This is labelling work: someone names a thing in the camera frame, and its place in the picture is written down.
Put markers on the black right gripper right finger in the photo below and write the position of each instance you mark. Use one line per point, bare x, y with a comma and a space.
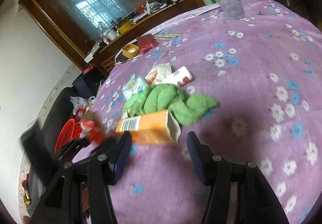
234, 188

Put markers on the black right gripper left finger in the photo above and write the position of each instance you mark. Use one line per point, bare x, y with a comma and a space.
62, 200

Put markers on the torn red white carton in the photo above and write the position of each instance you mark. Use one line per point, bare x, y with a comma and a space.
93, 127

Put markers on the orange medicine box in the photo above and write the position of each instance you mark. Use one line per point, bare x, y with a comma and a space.
158, 128

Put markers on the green towel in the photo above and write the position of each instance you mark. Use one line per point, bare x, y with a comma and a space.
187, 110

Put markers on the light blue tissue packet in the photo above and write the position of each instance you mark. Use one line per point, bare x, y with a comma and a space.
133, 86

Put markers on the white sachet red print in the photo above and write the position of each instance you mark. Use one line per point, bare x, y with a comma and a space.
158, 73

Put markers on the white tube box red label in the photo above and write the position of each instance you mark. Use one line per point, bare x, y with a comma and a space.
180, 77

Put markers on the black leather sofa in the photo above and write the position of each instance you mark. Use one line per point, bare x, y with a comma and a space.
52, 113

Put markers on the red plastic basket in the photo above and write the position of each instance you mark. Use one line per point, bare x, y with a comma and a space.
71, 130

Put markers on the dark navy bag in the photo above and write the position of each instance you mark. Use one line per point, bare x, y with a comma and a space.
87, 84

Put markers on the wooden brick-pattern counter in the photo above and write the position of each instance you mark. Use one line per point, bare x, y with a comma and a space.
104, 59

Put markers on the purple floral tablecloth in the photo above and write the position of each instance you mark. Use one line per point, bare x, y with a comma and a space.
265, 70

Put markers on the yellow tape roll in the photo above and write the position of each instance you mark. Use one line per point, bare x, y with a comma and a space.
130, 51

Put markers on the dark red packet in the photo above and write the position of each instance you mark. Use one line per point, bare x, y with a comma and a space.
146, 42

